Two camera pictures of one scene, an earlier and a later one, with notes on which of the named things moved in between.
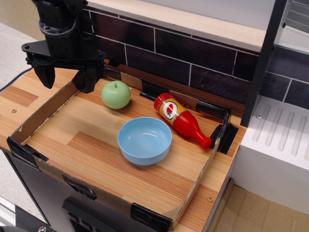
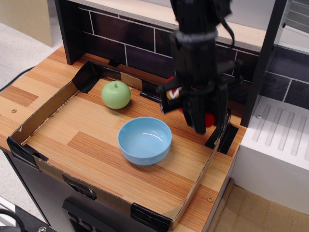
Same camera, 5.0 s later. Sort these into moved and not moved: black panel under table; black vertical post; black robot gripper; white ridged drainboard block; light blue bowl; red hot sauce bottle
Moved: black robot gripper; red hot sauce bottle
Not moved: white ridged drainboard block; black panel under table; black vertical post; light blue bowl
